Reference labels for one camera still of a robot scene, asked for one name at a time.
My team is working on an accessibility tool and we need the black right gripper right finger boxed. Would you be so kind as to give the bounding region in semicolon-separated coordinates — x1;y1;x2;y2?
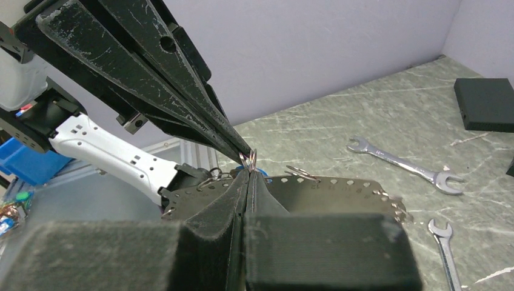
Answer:
245;172;422;290

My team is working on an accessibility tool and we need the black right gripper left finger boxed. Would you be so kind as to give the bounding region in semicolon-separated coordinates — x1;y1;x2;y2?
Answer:
1;172;250;290

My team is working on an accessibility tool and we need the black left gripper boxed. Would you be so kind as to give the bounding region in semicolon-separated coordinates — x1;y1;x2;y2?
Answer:
12;1;252;159

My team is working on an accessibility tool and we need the metal arc keyring plate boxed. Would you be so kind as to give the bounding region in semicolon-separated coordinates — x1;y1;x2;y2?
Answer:
161;167;413;222

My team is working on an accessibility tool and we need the blue key tag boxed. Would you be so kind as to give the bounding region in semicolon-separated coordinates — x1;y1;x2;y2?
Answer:
235;166;268;176

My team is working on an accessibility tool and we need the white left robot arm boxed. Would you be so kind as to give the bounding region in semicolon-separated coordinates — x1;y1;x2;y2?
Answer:
1;1;251;207

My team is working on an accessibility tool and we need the small silver wrench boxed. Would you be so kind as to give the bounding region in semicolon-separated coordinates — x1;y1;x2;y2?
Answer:
427;218;462;291

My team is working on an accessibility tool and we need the blue storage bin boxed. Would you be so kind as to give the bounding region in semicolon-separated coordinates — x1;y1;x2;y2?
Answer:
1;138;72;186

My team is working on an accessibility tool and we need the large silver wrench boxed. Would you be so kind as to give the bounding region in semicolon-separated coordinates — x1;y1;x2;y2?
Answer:
346;136;464;196

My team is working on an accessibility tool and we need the black box with label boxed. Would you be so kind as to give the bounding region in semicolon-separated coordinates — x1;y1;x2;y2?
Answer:
506;158;514;177

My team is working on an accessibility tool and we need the black flat box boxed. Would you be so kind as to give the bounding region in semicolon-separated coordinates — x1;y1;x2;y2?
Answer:
453;78;513;133

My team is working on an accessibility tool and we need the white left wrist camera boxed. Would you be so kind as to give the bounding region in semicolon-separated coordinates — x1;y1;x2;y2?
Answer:
1;51;49;112

